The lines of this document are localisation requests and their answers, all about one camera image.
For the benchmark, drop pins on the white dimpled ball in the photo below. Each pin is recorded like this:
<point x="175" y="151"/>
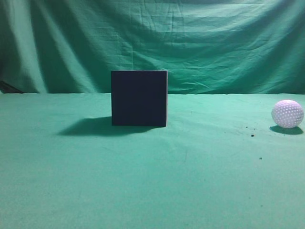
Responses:
<point x="287" y="114"/>

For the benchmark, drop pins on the black cube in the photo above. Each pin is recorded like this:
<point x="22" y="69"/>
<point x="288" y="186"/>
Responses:
<point x="139" y="98"/>

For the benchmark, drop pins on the green table cloth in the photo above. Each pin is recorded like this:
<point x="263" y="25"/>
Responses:
<point x="220" y="163"/>

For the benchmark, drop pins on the green backdrop cloth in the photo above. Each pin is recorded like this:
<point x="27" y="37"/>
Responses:
<point x="206" y="46"/>

